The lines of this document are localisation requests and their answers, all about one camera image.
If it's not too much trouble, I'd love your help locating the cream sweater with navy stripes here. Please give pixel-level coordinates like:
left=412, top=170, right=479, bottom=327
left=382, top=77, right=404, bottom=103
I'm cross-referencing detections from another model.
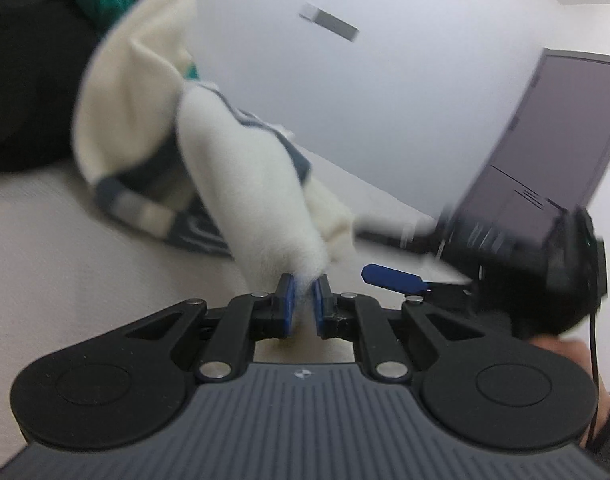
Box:
left=73, top=0, right=353, bottom=289

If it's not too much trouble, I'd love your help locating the person's right hand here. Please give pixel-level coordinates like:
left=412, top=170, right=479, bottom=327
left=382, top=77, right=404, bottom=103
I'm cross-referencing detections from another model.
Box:
left=529, top=335, right=610, bottom=432

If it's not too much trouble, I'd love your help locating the dark grey wardrobe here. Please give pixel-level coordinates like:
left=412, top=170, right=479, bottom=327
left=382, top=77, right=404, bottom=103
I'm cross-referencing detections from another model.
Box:
left=457, top=50, right=610, bottom=244

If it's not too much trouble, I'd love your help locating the grey bed cover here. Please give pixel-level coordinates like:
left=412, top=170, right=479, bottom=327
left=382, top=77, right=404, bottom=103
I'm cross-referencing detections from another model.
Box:
left=0, top=146, right=466, bottom=466

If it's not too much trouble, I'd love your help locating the black garment pile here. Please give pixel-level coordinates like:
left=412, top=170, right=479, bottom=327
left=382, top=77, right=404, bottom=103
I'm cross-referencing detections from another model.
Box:
left=0, top=0, right=99, bottom=172

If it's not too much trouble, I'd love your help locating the black cable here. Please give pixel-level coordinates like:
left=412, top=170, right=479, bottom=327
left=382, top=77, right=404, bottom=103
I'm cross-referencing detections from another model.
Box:
left=587, top=309, right=602, bottom=451

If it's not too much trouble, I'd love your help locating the grey wall panel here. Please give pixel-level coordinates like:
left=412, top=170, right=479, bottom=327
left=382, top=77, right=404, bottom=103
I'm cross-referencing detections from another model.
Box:
left=299, top=3, right=358, bottom=42

